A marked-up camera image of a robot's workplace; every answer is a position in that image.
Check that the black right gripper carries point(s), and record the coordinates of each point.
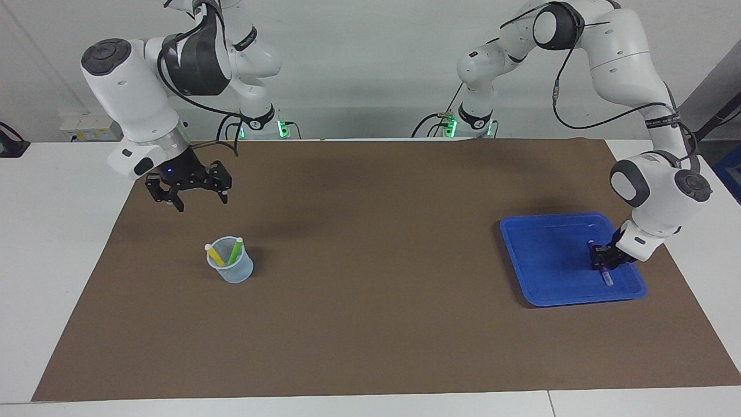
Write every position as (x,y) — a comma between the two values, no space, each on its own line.
(185,174)

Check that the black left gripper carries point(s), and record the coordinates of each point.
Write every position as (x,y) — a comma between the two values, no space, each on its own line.
(618,255)

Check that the purple marker pen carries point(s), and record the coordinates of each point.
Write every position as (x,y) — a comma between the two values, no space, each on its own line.
(606,277)

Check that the yellow marker pen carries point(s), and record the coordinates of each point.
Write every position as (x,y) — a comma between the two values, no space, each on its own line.
(214,255)

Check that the green marker pen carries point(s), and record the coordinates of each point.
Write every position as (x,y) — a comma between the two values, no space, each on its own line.
(234,252)

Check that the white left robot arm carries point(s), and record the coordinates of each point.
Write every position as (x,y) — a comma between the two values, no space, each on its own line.
(619,52)

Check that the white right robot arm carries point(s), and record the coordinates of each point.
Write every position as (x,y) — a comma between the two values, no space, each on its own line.
(133,98)

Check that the blue plastic tray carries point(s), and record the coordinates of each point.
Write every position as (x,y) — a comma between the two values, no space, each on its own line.
(544,266)

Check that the clear plastic cup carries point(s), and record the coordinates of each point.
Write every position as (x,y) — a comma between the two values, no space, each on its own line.
(234,272)

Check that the blue box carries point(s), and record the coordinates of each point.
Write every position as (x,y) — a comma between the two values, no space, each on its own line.
(732,179)

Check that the black stand with pole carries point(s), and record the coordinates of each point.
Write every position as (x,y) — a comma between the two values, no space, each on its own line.
(715,119)

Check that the black stand base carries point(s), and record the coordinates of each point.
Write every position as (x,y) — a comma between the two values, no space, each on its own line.
(11,147)

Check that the brown paper table mat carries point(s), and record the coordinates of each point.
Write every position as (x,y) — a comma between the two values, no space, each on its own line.
(370,324)

